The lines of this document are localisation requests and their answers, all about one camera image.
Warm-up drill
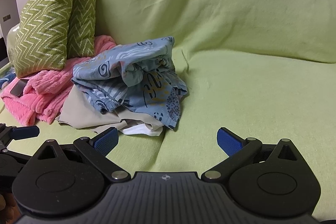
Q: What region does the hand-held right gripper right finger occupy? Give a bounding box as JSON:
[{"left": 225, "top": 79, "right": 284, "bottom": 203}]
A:
[{"left": 201, "top": 128, "right": 300, "bottom": 183}]

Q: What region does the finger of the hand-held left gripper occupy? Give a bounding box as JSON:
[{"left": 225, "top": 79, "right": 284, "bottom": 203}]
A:
[
  {"left": 11, "top": 126, "right": 40, "bottom": 141},
  {"left": 1, "top": 150, "right": 31, "bottom": 165}
]

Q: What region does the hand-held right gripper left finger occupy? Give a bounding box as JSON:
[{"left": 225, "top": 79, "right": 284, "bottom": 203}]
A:
[{"left": 33, "top": 127, "right": 132, "bottom": 183}]

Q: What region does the blue patterned garment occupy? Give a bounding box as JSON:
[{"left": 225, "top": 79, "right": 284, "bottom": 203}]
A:
[{"left": 71, "top": 36, "right": 188, "bottom": 131}]

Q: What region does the white cloth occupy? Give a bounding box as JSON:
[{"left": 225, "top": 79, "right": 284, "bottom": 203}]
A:
[{"left": 119, "top": 122, "right": 164, "bottom": 138}]

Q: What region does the beige cloth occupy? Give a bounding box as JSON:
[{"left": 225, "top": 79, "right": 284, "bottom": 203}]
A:
[{"left": 55, "top": 86, "right": 158, "bottom": 135}]

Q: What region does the black smartphone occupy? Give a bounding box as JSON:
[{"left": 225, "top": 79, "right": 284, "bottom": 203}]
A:
[{"left": 10, "top": 79, "right": 29, "bottom": 98}]

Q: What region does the blue printed cloth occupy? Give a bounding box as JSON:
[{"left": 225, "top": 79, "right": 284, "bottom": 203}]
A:
[{"left": 0, "top": 74, "right": 17, "bottom": 90}]

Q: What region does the pink fleece garment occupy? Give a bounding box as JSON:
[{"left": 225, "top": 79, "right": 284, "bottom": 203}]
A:
[{"left": 1, "top": 35, "right": 117, "bottom": 126}]

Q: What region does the large green zigzag pillow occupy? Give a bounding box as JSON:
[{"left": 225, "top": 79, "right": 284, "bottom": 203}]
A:
[{"left": 14, "top": 0, "right": 79, "bottom": 78}]

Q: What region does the green sofa cover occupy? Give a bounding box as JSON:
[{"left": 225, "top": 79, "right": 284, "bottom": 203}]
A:
[{"left": 0, "top": 0, "right": 336, "bottom": 222}]

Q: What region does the small green zigzag pillow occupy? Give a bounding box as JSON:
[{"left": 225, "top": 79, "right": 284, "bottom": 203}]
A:
[{"left": 67, "top": 0, "right": 99, "bottom": 59}]

